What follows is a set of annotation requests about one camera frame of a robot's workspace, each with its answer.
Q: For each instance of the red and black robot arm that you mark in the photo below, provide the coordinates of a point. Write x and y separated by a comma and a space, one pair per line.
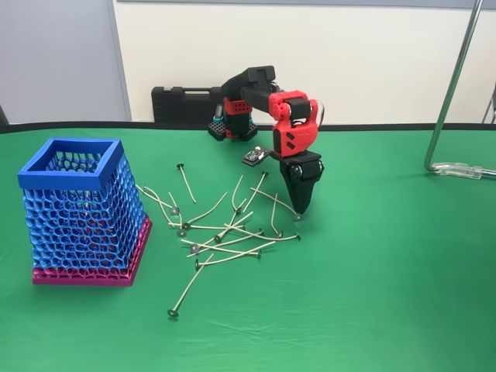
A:
296, 139

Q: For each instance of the chrome stand pole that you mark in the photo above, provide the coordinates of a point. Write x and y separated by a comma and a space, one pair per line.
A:
450, 89

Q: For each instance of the green cloth with black edge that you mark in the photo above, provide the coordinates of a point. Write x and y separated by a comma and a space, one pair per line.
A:
348, 271

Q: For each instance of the cream candle wick metal tab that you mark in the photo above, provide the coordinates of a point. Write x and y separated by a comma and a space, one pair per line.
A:
185, 226
261, 232
218, 238
181, 166
146, 189
205, 227
265, 173
197, 264
174, 211
193, 247
259, 254
181, 233
298, 236
297, 218
280, 234
238, 211
173, 312

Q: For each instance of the black plastic tool case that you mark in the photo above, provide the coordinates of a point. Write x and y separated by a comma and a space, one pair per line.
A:
178, 104

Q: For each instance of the blue and magenta lattice basket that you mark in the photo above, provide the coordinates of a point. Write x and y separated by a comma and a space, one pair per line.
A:
62, 180

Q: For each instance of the clear plastic clamp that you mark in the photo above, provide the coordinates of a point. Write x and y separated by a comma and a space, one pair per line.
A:
457, 169

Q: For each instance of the grey partition panel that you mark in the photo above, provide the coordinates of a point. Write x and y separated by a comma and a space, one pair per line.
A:
58, 58

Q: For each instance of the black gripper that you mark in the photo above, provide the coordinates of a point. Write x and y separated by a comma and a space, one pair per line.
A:
304, 173

